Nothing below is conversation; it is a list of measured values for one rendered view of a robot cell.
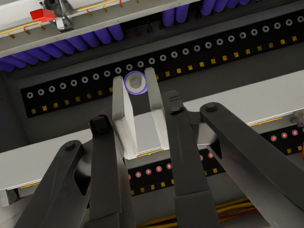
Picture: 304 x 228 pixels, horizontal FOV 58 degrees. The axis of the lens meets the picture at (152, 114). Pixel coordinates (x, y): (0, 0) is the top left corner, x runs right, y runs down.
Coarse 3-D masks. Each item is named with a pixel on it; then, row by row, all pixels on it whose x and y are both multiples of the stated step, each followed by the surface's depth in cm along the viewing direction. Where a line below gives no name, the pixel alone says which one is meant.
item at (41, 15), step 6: (30, 12) 24; (36, 12) 25; (42, 12) 25; (48, 12) 26; (36, 18) 25; (42, 18) 25; (48, 18) 26; (54, 18) 28; (60, 18) 30; (60, 24) 31
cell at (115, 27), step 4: (116, 24) 38; (108, 28) 39; (112, 28) 38; (116, 28) 39; (120, 28) 40; (112, 32) 40; (116, 32) 40; (120, 32) 41; (116, 36) 42; (120, 36) 42
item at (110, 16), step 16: (112, 0) 33; (144, 0) 34; (160, 0) 34; (176, 0) 34; (192, 0) 35; (80, 16) 35; (96, 16) 35; (112, 16) 34; (128, 16) 35; (0, 32) 33; (32, 32) 35; (48, 32) 35; (64, 32) 35; (80, 32) 36; (0, 48) 35; (16, 48) 35
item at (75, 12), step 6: (108, 0) 34; (126, 0) 34; (84, 6) 34; (96, 6) 34; (102, 6) 34; (108, 6) 34; (72, 12) 34; (78, 12) 34; (84, 12) 34; (36, 24) 34; (42, 24) 34; (18, 30) 34; (0, 36) 35
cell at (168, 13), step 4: (172, 8) 37; (164, 12) 39; (168, 12) 38; (172, 12) 38; (164, 16) 40; (168, 16) 39; (172, 16) 40; (164, 20) 42; (168, 20) 41; (172, 20) 42; (164, 24) 43; (168, 24) 43
